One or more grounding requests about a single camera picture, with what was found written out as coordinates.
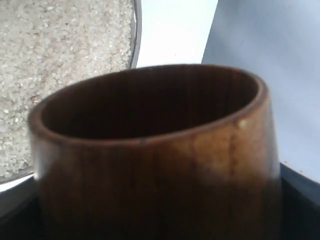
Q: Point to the round metal tray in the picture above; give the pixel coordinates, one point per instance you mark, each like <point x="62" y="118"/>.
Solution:
<point x="136" y="37"/>

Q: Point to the white fabric backdrop curtain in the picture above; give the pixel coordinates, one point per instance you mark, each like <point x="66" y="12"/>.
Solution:
<point x="279" y="40"/>

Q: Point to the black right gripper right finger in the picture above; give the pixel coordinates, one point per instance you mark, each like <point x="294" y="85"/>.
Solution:
<point x="300" y="206"/>

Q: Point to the brown wooden cup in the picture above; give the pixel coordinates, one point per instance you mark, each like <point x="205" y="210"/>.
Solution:
<point x="171" y="152"/>

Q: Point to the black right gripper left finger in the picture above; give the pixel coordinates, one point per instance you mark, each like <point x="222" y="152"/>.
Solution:
<point x="20" y="213"/>

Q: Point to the rice in metal tray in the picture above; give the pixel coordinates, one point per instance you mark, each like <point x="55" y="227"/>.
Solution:
<point x="57" y="62"/>

